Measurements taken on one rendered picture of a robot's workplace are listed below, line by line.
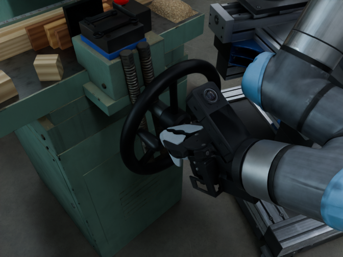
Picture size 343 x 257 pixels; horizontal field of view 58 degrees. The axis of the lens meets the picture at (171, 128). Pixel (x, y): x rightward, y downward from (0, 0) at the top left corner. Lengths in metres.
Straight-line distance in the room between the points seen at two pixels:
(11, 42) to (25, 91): 0.14
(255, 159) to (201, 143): 0.10
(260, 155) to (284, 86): 0.10
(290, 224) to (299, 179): 0.94
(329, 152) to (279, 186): 0.06
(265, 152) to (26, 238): 1.29
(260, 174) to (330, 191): 0.08
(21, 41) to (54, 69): 0.15
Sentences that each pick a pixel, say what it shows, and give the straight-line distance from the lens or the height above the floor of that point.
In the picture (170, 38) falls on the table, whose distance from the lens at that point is 0.82.
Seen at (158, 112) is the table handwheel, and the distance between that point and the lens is 0.68.
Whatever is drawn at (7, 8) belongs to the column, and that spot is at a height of 0.92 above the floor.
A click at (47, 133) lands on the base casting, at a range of 0.73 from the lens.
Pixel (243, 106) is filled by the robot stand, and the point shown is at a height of 0.21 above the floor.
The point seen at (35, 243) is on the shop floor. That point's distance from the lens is 1.51.
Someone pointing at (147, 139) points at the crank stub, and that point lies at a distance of 0.56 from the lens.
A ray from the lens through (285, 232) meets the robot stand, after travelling 1.24.
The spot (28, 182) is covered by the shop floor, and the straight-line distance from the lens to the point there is 1.69.
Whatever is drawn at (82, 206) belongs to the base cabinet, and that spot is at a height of 0.46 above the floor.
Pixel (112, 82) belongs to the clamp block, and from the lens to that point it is 0.61.
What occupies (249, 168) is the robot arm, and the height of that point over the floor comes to 1.00.
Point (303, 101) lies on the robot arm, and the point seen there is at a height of 1.04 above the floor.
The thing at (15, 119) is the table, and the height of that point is 0.87.
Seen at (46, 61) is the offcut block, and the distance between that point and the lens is 0.66.
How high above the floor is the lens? 1.29
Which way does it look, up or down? 47 degrees down
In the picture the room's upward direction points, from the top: straight up
